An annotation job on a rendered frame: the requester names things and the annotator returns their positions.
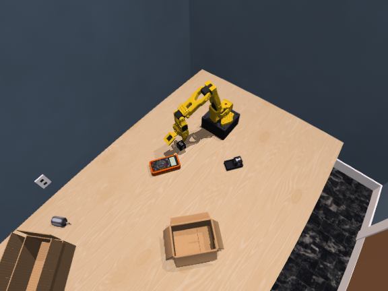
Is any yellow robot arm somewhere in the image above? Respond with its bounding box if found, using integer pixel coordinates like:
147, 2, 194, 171
174, 81, 234, 133

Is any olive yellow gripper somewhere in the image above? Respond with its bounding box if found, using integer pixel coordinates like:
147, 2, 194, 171
164, 124, 189, 145

